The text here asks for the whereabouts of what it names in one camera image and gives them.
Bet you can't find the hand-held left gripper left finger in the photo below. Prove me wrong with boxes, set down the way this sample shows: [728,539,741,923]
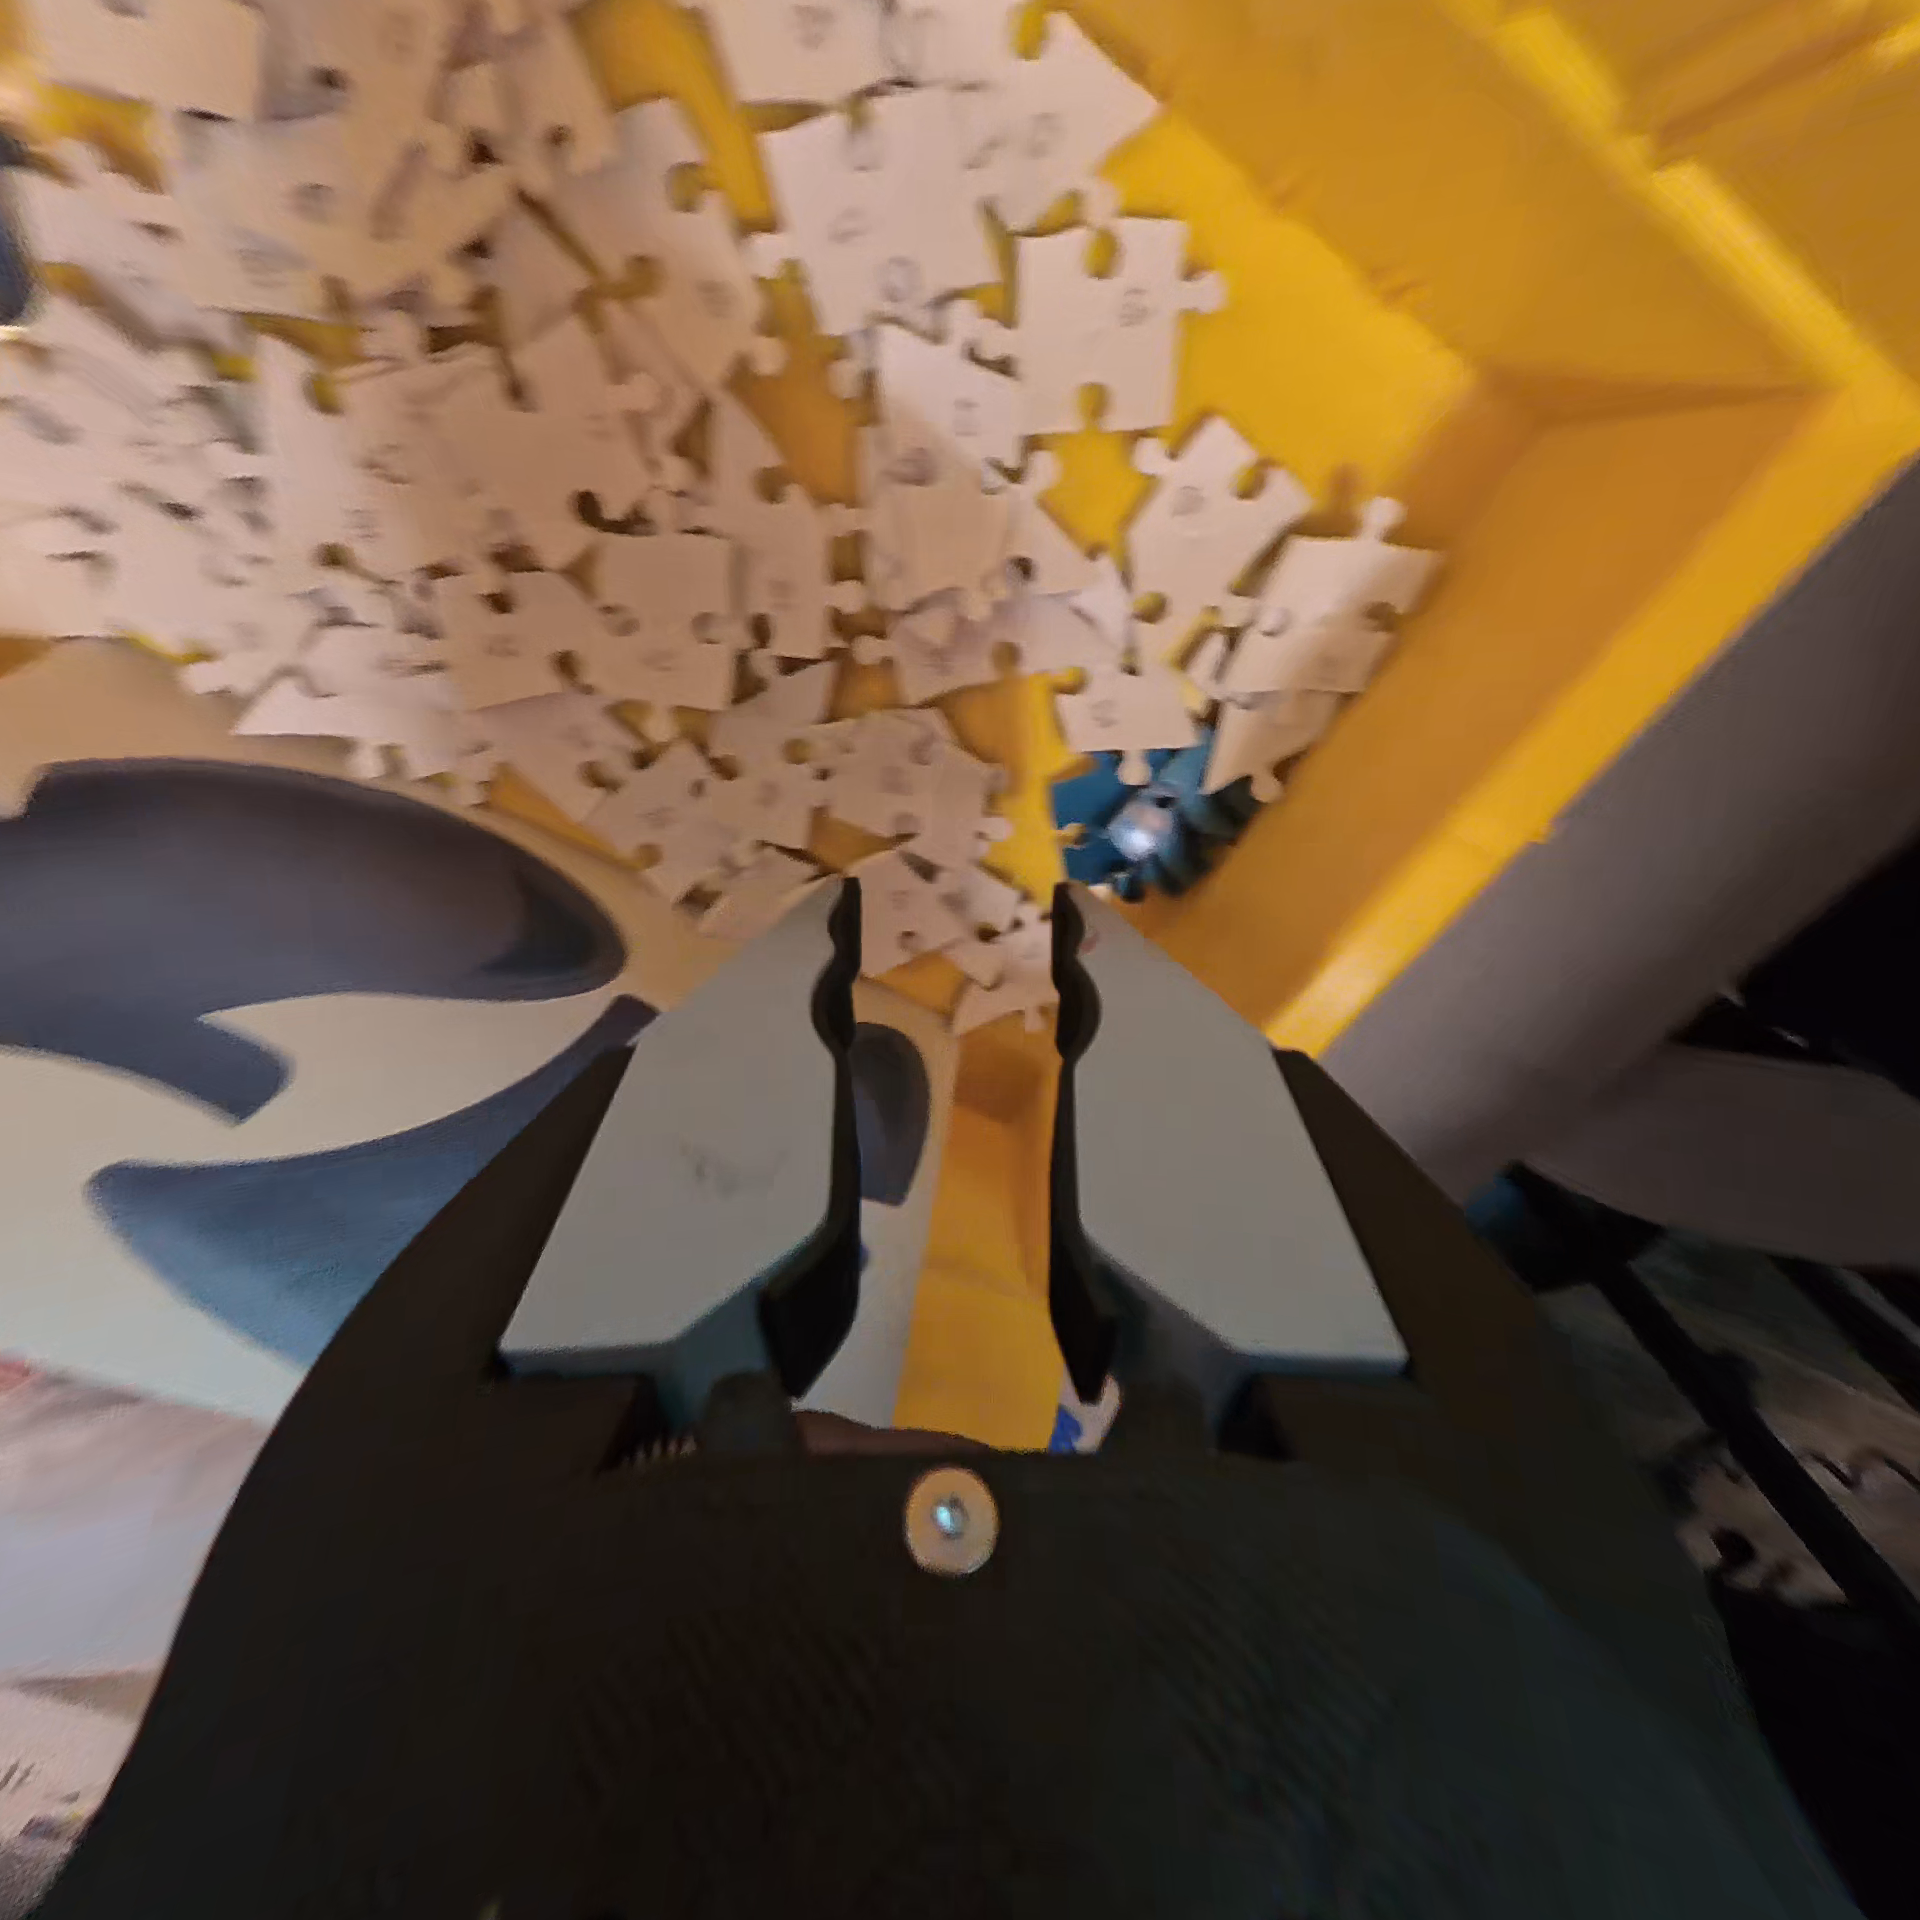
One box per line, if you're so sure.
[501,874,870,1400]

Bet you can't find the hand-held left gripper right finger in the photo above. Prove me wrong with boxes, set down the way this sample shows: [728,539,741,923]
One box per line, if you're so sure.
[1046,877,1412,1407]

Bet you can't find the teal puzzle piece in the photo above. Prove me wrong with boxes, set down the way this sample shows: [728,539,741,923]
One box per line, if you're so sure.
[1050,740,1261,900]

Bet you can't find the pile of white puzzle pieces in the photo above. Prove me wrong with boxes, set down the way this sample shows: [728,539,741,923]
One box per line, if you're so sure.
[0,0,1451,1039]

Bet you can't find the yellow plastic bin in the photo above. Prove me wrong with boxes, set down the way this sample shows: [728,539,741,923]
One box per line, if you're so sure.
[0,0,1920,1457]

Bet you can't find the printed card with blue shapes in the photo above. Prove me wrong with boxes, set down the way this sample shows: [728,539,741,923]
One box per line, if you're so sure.
[0,637,962,1444]

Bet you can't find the office chair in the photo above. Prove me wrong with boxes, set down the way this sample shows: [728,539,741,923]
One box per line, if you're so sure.
[1469,838,1920,1653]

